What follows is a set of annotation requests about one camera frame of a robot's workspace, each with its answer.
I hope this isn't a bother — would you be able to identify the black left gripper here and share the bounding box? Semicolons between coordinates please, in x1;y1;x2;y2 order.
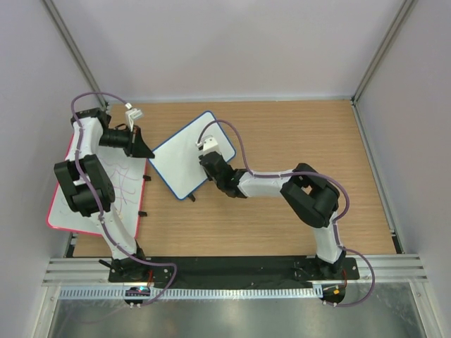
99;125;155;158

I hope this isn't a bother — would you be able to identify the blue framed whiteboard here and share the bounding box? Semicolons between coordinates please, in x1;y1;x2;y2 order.
149;111;236;200

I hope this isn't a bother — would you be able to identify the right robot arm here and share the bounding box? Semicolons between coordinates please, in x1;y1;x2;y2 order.
199;151;349;279

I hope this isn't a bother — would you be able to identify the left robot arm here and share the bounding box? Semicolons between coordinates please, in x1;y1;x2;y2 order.
54;108;155;282

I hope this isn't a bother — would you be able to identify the pink framed whiteboard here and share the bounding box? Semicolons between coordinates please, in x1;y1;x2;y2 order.
47;146;147;237

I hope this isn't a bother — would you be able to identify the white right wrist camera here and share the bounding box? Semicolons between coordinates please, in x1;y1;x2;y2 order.
197;135;221;155

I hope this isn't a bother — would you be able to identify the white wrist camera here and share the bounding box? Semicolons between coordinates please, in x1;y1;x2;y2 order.
197;135;221;155
125;107;144;130

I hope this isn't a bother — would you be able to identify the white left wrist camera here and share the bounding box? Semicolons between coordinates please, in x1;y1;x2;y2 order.
125;107;144;130

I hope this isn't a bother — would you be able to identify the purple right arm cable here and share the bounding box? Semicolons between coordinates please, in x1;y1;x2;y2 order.
196;120;376;308

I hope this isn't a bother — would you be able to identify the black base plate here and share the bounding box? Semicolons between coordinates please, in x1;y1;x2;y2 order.
107;256;360;282

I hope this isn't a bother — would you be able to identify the white slotted cable duct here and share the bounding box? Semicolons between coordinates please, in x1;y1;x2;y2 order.
58;285;323;301

